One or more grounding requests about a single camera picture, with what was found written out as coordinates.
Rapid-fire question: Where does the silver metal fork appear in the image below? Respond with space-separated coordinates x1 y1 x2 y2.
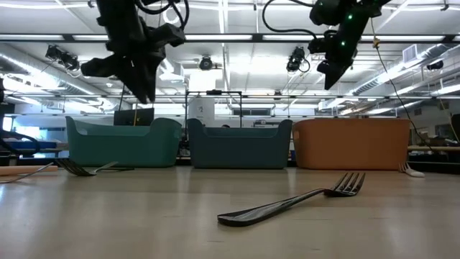
0 162 55 185

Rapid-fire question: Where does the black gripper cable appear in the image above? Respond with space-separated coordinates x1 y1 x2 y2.
134 0 190 30

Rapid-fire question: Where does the green plastic bin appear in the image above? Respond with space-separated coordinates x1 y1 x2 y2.
65 115 183 169

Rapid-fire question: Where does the black monitor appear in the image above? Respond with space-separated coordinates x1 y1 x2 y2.
113 107 156 127

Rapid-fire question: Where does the thin black hanging cable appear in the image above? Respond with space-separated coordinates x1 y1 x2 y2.
369 17 434 154

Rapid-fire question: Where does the wooden bench top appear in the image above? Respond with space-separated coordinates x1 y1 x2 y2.
0 165 59 177

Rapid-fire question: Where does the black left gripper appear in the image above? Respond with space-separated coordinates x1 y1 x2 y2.
80 14 186 105

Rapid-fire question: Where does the black ceiling camera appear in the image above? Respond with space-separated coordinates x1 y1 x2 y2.
285 46 311 73
44 44 81 72
198 55 214 72

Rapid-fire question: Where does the black looped cable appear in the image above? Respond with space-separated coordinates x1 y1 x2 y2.
261 0 318 37

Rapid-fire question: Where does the glossy black fork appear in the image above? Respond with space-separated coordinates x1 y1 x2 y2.
55 157 120 178
216 171 367 228

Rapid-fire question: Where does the teal plastic bin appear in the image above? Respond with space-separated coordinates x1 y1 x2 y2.
186 117 294 170

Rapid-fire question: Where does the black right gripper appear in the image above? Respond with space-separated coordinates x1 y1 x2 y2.
308 12 373 91

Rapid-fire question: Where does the orange plastic bin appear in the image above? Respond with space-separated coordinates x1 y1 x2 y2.
292 118 411 171

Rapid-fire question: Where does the white plastic fork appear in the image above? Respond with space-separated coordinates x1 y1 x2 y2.
397 161 426 179

